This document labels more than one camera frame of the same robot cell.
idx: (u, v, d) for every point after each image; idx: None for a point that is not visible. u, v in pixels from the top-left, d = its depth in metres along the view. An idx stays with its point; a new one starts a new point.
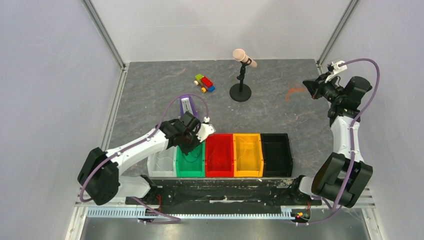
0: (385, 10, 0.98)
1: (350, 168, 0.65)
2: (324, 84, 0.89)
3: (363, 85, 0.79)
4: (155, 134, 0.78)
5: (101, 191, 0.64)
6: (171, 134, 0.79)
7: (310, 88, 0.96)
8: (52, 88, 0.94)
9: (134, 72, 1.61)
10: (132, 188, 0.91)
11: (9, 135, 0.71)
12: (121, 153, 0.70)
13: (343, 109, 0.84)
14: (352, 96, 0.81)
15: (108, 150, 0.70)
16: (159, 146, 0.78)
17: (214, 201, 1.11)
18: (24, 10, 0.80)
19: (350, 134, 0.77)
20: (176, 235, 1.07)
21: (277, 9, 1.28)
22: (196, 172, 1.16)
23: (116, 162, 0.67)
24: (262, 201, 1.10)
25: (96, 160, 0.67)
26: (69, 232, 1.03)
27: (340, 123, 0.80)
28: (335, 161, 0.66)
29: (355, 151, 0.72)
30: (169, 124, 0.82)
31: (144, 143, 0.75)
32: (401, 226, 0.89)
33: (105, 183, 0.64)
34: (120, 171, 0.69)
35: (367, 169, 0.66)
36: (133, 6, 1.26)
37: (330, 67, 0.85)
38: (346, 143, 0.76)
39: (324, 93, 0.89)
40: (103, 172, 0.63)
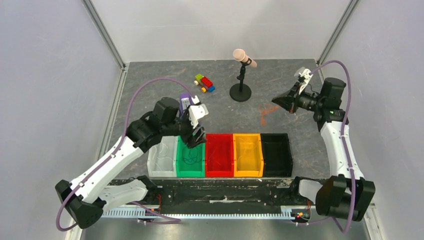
0: (385, 11, 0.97)
1: (353, 189, 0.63)
2: (298, 96, 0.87)
3: (338, 83, 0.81)
4: (121, 146, 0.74)
5: (81, 219, 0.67)
6: (141, 139, 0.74)
7: (284, 104, 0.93)
8: (52, 88, 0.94)
9: (134, 72, 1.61)
10: (126, 196, 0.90)
11: (9, 134, 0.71)
12: (85, 183, 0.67)
13: (329, 112, 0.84)
14: (333, 96, 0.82)
15: (72, 182, 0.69)
16: (128, 158, 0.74)
17: (214, 201, 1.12)
18: (24, 10, 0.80)
19: (344, 145, 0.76)
20: (176, 235, 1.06)
21: (277, 9, 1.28)
22: (196, 172, 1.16)
23: (81, 195, 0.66)
24: (261, 201, 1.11)
25: (62, 195, 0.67)
26: (69, 232, 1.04)
27: (331, 132, 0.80)
28: (336, 186, 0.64)
29: (354, 167, 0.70)
30: (140, 125, 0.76)
31: (110, 162, 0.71)
32: (401, 225, 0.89)
33: (80, 214, 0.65)
34: (92, 197, 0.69)
35: (369, 186, 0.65)
36: (133, 6, 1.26)
37: (301, 78, 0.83)
38: (343, 159, 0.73)
39: (302, 104, 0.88)
40: (72, 207, 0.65)
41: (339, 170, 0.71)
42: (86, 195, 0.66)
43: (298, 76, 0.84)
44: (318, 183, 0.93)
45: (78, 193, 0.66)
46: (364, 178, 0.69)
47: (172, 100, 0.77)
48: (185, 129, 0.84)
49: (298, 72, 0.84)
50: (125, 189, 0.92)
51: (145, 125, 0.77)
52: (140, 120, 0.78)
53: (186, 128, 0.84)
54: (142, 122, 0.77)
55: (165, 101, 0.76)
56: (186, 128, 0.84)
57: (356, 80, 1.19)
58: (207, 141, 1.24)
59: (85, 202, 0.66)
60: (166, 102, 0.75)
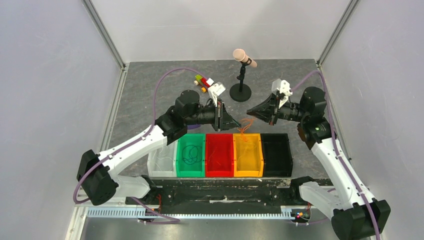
0: (385, 10, 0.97)
1: (372, 216, 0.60)
2: (279, 109, 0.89)
3: (318, 98, 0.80)
4: (151, 131, 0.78)
5: (98, 193, 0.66)
6: (168, 132, 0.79)
7: (263, 116, 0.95)
8: (52, 88, 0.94)
9: (134, 72, 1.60)
10: (130, 189, 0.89)
11: (9, 134, 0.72)
12: (113, 156, 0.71)
13: (314, 128, 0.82)
14: (316, 112, 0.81)
15: (101, 153, 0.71)
16: (156, 144, 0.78)
17: (214, 201, 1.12)
18: (24, 9, 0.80)
19: (343, 165, 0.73)
20: (176, 235, 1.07)
21: (277, 9, 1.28)
22: (196, 172, 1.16)
23: (108, 166, 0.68)
24: (262, 201, 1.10)
25: (89, 163, 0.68)
26: (69, 232, 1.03)
27: (326, 154, 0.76)
28: (356, 219, 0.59)
29: (363, 190, 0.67)
30: (166, 118, 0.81)
31: (140, 142, 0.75)
32: (400, 225, 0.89)
33: (100, 186, 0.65)
34: (114, 173, 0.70)
35: (384, 206, 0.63)
36: (133, 6, 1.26)
37: (281, 95, 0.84)
38: (350, 184, 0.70)
39: (282, 116, 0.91)
40: (95, 176, 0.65)
41: (351, 198, 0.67)
42: (112, 168, 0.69)
43: (277, 92, 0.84)
44: (318, 188, 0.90)
45: (105, 165, 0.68)
46: (375, 199, 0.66)
47: (192, 95, 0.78)
48: (209, 118, 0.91)
49: (277, 88, 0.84)
50: (132, 181, 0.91)
51: (171, 118, 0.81)
52: (166, 113, 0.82)
53: (210, 117, 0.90)
54: (168, 115, 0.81)
55: (184, 97, 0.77)
56: (209, 117, 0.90)
57: (357, 80, 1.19)
58: (207, 141, 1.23)
59: (109, 175, 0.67)
60: (185, 98, 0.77)
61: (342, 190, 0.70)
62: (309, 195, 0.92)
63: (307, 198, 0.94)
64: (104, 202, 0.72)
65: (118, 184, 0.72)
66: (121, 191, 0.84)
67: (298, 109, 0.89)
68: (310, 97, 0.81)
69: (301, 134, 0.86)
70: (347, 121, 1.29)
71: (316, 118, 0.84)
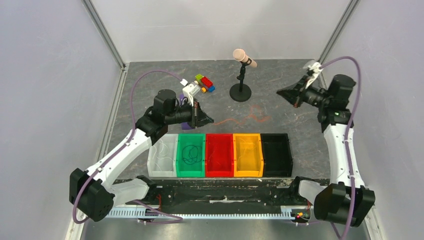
0: (385, 10, 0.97)
1: (352, 199, 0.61)
2: (305, 90, 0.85)
3: (346, 83, 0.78)
4: (133, 136, 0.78)
5: (96, 208, 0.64)
6: (150, 131, 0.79)
7: (289, 98, 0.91)
8: (53, 88, 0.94)
9: (134, 72, 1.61)
10: (128, 193, 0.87)
11: (9, 134, 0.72)
12: (102, 168, 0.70)
13: (334, 113, 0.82)
14: (339, 97, 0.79)
15: (89, 170, 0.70)
16: (140, 147, 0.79)
17: (214, 201, 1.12)
18: (24, 10, 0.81)
19: (346, 150, 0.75)
20: (176, 235, 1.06)
21: (276, 9, 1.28)
22: (196, 172, 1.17)
23: (100, 179, 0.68)
24: (262, 201, 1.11)
25: (78, 182, 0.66)
26: (69, 232, 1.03)
27: (334, 136, 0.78)
28: (335, 195, 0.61)
29: (355, 175, 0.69)
30: (146, 119, 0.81)
31: (125, 149, 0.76)
32: (401, 225, 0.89)
33: (97, 199, 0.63)
34: (108, 184, 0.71)
35: (369, 195, 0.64)
36: (133, 6, 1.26)
37: (310, 72, 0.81)
38: (345, 166, 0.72)
39: (307, 99, 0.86)
40: (89, 192, 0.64)
41: (340, 176, 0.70)
42: (104, 179, 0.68)
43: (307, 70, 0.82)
44: (318, 184, 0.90)
45: (96, 178, 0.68)
46: (364, 186, 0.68)
47: (169, 91, 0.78)
48: (186, 117, 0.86)
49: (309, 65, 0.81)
50: (127, 186, 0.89)
51: (150, 119, 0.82)
52: (144, 115, 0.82)
53: (187, 116, 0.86)
54: (147, 116, 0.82)
55: (162, 95, 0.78)
56: (187, 116, 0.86)
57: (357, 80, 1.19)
58: (207, 141, 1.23)
59: (103, 187, 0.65)
60: (163, 95, 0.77)
61: (335, 170, 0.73)
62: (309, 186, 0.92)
63: (304, 193, 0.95)
64: (106, 215, 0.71)
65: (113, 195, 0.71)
66: (120, 197, 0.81)
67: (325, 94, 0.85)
68: (338, 80, 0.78)
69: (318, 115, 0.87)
70: None
71: (339, 104, 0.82)
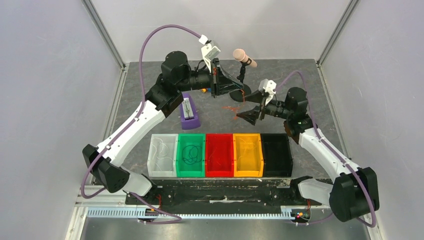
0: (385, 11, 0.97)
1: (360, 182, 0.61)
2: (265, 106, 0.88)
3: (301, 97, 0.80)
4: (143, 109, 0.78)
5: (110, 182, 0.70)
6: (161, 103, 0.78)
7: (250, 119, 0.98)
8: (53, 88, 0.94)
9: (134, 72, 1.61)
10: (135, 183, 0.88)
11: (9, 135, 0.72)
12: (111, 146, 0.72)
13: (297, 123, 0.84)
14: (299, 110, 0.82)
15: (99, 146, 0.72)
16: (151, 122, 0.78)
17: (214, 201, 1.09)
18: (24, 10, 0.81)
19: (326, 145, 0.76)
20: (176, 235, 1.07)
21: (276, 9, 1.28)
22: (196, 172, 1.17)
23: (109, 157, 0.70)
24: (262, 201, 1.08)
25: (89, 157, 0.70)
26: (69, 232, 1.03)
27: (310, 140, 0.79)
28: (345, 187, 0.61)
29: (348, 161, 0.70)
30: (158, 90, 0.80)
31: (135, 125, 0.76)
32: (400, 225, 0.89)
33: (109, 175, 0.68)
34: (118, 162, 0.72)
35: (369, 173, 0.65)
36: (133, 6, 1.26)
37: (265, 93, 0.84)
38: (334, 158, 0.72)
39: (269, 112, 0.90)
40: (100, 169, 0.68)
41: (337, 170, 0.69)
42: (114, 157, 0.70)
43: (261, 90, 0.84)
44: (316, 181, 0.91)
45: (105, 156, 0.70)
46: (360, 167, 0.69)
47: (178, 57, 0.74)
48: (204, 82, 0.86)
49: (262, 87, 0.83)
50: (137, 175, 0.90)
51: (162, 88, 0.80)
52: (156, 84, 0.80)
53: (204, 82, 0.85)
54: (159, 86, 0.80)
55: (171, 61, 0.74)
56: (204, 82, 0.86)
57: (357, 80, 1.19)
58: (207, 141, 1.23)
59: (113, 165, 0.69)
60: (171, 62, 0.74)
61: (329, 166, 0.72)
62: (308, 188, 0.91)
63: (308, 196, 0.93)
64: (123, 186, 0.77)
65: (128, 171, 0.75)
66: (130, 182, 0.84)
67: (283, 107, 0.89)
68: (294, 97, 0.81)
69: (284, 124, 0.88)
70: (347, 121, 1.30)
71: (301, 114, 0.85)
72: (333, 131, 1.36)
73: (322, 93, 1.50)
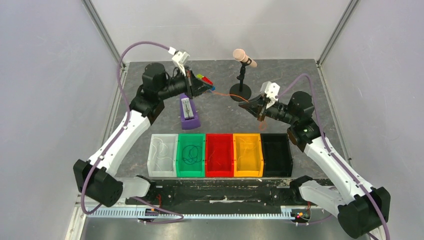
0: (385, 11, 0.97)
1: (375, 205, 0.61)
2: (266, 109, 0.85)
3: (306, 104, 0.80)
4: (130, 118, 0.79)
5: (106, 195, 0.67)
6: (146, 111, 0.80)
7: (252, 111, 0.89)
8: (52, 88, 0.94)
9: (134, 72, 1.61)
10: (133, 187, 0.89)
11: (9, 134, 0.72)
12: (104, 156, 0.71)
13: (303, 131, 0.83)
14: (305, 117, 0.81)
15: (91, 159, 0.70)
16: (139, 129, 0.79)
17: (214, 201, 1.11)
18: (23, 10, 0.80)
19: (337, 160, 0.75)
20: (176, 235, 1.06)
21: (276, 9, 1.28)
22: (196, 172, 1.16)
23: (104, 166, 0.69)
24: (262, 201, 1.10)
25: (82, 172, 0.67)
26: (69, 232, 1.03)
27: (319, 152, 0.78)
28: (360, 211, 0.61)
29: (361, 181, 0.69)
30: (139, 99, 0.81)
31: (124, 134, 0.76)
32: (400, 225, 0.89)
33: (105, 188, 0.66)
34: (113, 170, 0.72)
35: (383, 192, 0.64)
36: (133, 6, 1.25)
37: (266, 98, 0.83)
38: (347, 177, 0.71)
39: (270, 114, 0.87)
40: (96, 180, 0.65)
41: (351, 191, 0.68)
42: (109, 165, 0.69)
43: (263, 95, 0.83)
44: (318, 186, 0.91)
45: (100, 167, 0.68)
46: (374, 187, 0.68)
47: (155, 67, 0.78)
48: (181, 88, 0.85)
49: (264, 90, 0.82)
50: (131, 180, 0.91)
51: (144, 98, 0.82)
52: (137, 95, 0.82)
53: (181, 87, 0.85)
54: (140, 96, 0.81)
55: (149, 71, 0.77)
56: (181, 87, 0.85)
57: (357, 81, 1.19)
58: (207, 141, 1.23)
59: (108, 175, 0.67)
60: (150, 71, 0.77)
61: (342, 185, 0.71)
62: (310, 193, 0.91)
63: (309, 197, 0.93)
64: (117, 200, 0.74)
65: (121, 182, 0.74)
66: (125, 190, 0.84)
67: (285, 111, 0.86)
68: (299, 105, 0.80)
69: (289, 129, 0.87)
70: (347, 121, 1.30)
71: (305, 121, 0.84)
72: (333, 131, 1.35)
73: (322, 93, 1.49)
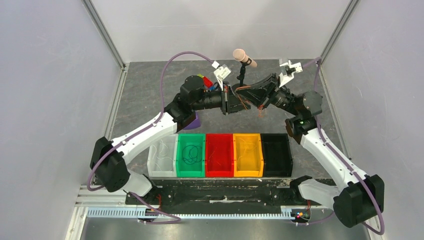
0: (385, 11, 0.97)
1: (369, 191, 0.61)
2: (276, 92, 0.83)
3: (315, 106, 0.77)
4: (161, 118, 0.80)
5: (112, 179, 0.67)
6: (177, 118, 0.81)
7: (255, 97, 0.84)
8: (52, 88, 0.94)
9: (134, 72, 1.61)
10: (135, 185, 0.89)
11: (8, 134, 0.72)
12: (127, 142, 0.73)
13: (299, 122, 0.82)
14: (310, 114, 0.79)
15: (114, 140, 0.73)
16: (165, 131, 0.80)
17: (214, 201, 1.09)
18: (24, 10, 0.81)
19: (331, 149, 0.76)
20: (176, 235, 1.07)
21: (276, 9, 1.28)
22: (196, 172, 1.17)
23: (122, 151, 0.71)
24: (262, 201, 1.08)
25: (103, 149, 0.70)
26: (69, 232, 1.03)
27: (314, 143, 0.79)
28: (354, 197, 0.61)
29: (355, 169, 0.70)
30: (174, 106, 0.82)
31: (151, 129, 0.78)
32: (400, 225, 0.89)
33: (115, 171, 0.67)
34: (128, 158, 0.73)
35: (377, 180, 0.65)
36: (133, 6, 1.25)
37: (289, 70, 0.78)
38: (341, 166, 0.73)
39: (277, 100, 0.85)
40: (110, 162, 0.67)
41: (345, 178, 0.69)
42: (126, 152, 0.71)
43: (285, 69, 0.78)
44: (317, 183, 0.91)
45: (119, 150, 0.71)
46: (368, 175, 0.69)
47: (196, 80, 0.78)
48: (216, 103, 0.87)
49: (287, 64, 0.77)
50: (139, 176, 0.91)
51: (179, 106, 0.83)
52: (173, 101, 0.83)
53: (217, 102, 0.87)
54: (175, 103, 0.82)
55: (189, 83, 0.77)
56: (216, 102, 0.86)
57: (357, 80, 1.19)
58: (207, 141, 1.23)
59: (123, 161, 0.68)
60: (190, 84, 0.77)
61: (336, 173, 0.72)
62: (309, 189, 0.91)
63: (309, 196, 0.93)
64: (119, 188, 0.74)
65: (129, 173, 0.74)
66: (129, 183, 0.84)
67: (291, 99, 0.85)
68: (308, 107, 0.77)
69: (287, 121, 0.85)
70: (347, 121, 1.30)
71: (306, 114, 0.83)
72: (333, 131, 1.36)
73: (322, 94, 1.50)
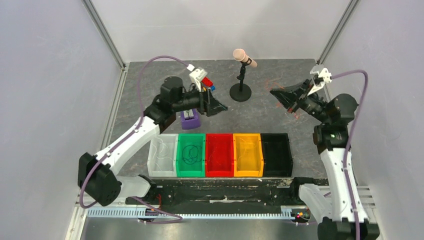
0: (385, 10, 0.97)
1: (357, 233, 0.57)
2: (304, 98, 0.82)
3: (348, 113, 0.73)
4: (142, 123, 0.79)
5: (103, 195, 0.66)
6: (158, 120, 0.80)
7: (285, 99, 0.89)
8: (53, 88, 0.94)
9: (134, 72, 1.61)
10: (133, 186, 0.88)
11: (8, 134, 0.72)
12: (111, 153, 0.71)
13: (329, 135, 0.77)
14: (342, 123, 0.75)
15: (98, 153, 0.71)
16: (148, 135, 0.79)
17: (214, 201, 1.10)
18: (24, 10, 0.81)
19: (347, 178, 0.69)
20: (176, 235, 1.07)
21: (276, 9, 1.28)
22: (196, 172, 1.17)
23: (108, 163, 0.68)
24: (262, 201, 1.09)
25: (87, 167, 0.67)
26: (69, 232, 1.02)
27: (333, 164, 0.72)
28: (340, 231, 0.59)
29: (358, 208, 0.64)
30: (154, 108, 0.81)
31: (134, 136, 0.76)
32: (400, 225, 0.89)
33: (104, 185, 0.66)
34: (117, 169, 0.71)
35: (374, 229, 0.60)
36: (133, 6, 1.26)
37: (317, 79, 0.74)
38: (347, 198, 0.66)
39: (306, 106, 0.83)
40: (98, 176, 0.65)
41: (342, 212, 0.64)
42: (113, 164, 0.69)
43: (315, 76, 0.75)
44: (318, 189, 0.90)
45: (105, 163, 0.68)
46: (368, 220, 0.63)
47: (175, 80, 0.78)
48: (195, 104, 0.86)
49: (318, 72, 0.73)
50: (131, 179, 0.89)
51: (158, 107, 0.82)
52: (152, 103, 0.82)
53: (196, 103, 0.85)
54: (154, 105, 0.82)
55: (168, 83, 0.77)
56: (195, 102, 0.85)
57: (357, 80, 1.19)
58: (207, 141, 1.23)
59: (111, 172, 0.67)
60: (169, 84, 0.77)
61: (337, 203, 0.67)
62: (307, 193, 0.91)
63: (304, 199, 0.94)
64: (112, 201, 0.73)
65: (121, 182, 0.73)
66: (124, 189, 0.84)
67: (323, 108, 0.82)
68: (339, 106, 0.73)
69: (314, 130, 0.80)
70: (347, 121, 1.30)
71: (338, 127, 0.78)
72: None
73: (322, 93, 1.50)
